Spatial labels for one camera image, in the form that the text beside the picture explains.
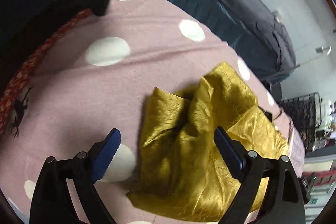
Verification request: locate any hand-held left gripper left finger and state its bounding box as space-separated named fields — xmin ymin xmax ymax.
xmin=29 ymin=128 xmax=122 ymax=224

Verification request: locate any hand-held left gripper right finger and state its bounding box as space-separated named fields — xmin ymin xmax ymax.
xmin=214 ymin=127 xmax=306 ymax=224

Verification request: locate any gold satin garment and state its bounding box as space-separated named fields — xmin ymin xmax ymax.
xmin=126 ymin=61 xmax=290 ymax=223

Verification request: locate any cluttered storage shelf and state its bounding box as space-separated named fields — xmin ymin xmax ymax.
xmin=302 ymin=98 xmax=336 ymax=209

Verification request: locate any pink polka dot blanket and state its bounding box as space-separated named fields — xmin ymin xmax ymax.
xmin=0 ymin=0 xmax=306 ymax=224

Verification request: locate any red patterned reindeer cloth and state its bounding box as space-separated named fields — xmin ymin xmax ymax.
xmin=0 ymin=9 xmax=92 ymax=135

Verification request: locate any small metal fixture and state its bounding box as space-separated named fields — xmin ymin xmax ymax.
xmin=315 ymin=46 xmax=332 ymax=56

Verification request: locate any dark grey bedding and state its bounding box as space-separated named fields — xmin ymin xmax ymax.
xmin=139 ymin=0 xmax=297 ymax=85

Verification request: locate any black wire rack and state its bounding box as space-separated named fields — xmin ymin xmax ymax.
xmin=280 ymin=92 xmax=322 ymax=151

